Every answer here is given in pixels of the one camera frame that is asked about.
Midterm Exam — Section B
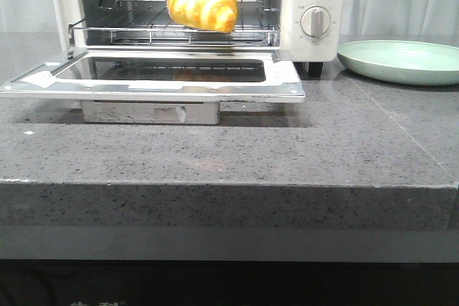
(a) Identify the yellow orange croissant bread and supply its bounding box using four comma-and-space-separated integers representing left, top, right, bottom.
166, 0, 238, 33

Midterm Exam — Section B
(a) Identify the metal wire oven rack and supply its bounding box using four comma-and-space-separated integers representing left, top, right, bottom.
68, 0, 280, 47

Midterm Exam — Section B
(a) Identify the white toaster oven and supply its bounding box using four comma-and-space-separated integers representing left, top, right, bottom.
45, 0, 348, 126

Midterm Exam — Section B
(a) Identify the light green round plate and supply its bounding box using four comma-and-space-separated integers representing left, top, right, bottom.
337, 40, 458, 86

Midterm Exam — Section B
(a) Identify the glass oven door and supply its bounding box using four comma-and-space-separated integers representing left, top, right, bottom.
1, 49, 305, 103

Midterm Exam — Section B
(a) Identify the lower oven control knob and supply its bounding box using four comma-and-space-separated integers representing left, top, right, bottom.
300, 6, 331, 38

